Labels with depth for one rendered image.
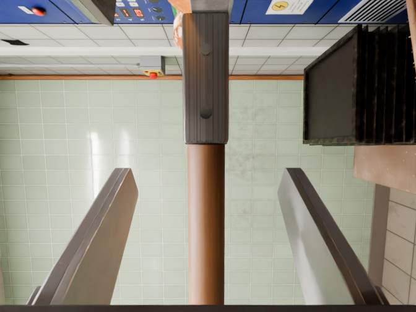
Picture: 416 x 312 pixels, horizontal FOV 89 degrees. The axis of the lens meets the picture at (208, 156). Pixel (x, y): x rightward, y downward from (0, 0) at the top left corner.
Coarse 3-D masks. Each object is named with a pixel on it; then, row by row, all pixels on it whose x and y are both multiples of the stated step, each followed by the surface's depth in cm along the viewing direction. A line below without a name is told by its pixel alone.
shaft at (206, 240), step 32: (192, 160) 16; (224, 160) 16; (192, 192) 16; (224, 192) 17; (192, 224) 16; (224, 224) 17; (192, 256) 17; (224, 256) 17; (192, 288) 17; (224, 288) 18
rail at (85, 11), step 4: (72, 0) 36; (76, 0) 36; (76, 4) 38; (80, 4) 37; (80, 8) 39; (84, 8) 38; (84, 12) 40; (88, 12) 40; (88, 16) 41; (92, 16) 41; (92, 20) 43; (96, 20) 43
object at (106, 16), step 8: (80, 0) 36; (88, 0) 36; (96, 0) 37; (104, 0) 39; (112, 0) 42; (88, 8) 38; (96, 8) 38; (104, 8) 40; (112, 8) 42; (96, 16) 41; (104, 16) 40; (112, 16) 43; (104, 24) 44; (112, 24) 43
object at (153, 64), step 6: (144, 60) 98; (150, 60) 98; (156, 60) 98; (162, 60) 101; (144, 66) 98; (150, 66) 98; (156, 66) 98; (162, 66) 101; (144, 72) 103; (150, 72) 102; (156, 72) 103; (162, 72) 103
